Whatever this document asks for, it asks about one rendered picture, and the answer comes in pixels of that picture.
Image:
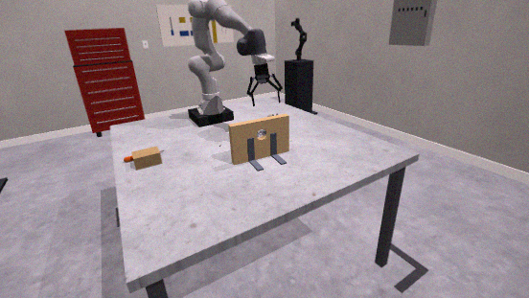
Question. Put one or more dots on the tan cardboard box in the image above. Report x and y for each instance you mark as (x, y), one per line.
(145, 158)

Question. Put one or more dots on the tan wooden slab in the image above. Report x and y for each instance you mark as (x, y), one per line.
(240, 132)

